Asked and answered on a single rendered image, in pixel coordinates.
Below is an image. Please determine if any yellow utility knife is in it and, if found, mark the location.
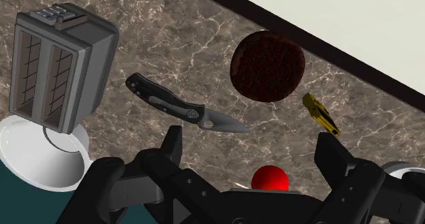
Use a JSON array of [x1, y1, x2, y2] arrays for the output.
[[302, 92, 341, 138]]

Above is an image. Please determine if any red ball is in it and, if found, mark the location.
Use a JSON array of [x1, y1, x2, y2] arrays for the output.
[[251, 165, 289, 191]]

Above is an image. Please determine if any white bowl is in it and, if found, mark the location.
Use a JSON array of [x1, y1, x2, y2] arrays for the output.
[[0, 114, 96, 193]]

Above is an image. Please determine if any dark brown round patty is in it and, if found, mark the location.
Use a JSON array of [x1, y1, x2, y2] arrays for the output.
[[230, 30, 306, 103]]

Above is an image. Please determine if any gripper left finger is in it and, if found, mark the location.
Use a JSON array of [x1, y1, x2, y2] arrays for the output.
[[56, 125, 221, 224]]

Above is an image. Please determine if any white round dish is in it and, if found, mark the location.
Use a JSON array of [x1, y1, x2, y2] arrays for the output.
[[381, 161, 425, 180]]

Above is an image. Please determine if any black folding pocket knife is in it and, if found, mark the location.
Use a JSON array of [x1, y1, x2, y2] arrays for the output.
[[125, 71, 251, 134]]

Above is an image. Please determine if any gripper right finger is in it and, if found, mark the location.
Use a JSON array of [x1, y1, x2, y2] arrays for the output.
[[309, 131, 425, 224]]

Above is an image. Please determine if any grey two-slot toaster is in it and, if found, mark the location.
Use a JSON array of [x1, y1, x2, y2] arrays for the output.
[[7, 2, 120, 135]]

